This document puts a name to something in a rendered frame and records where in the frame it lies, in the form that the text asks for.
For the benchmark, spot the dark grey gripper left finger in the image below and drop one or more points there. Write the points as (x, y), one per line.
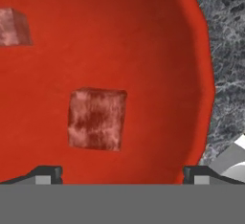
(46, 172)

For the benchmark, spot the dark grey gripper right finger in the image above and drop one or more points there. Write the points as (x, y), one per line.
(197, 172)

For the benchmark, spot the red bowl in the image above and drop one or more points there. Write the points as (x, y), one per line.
(127, 42)

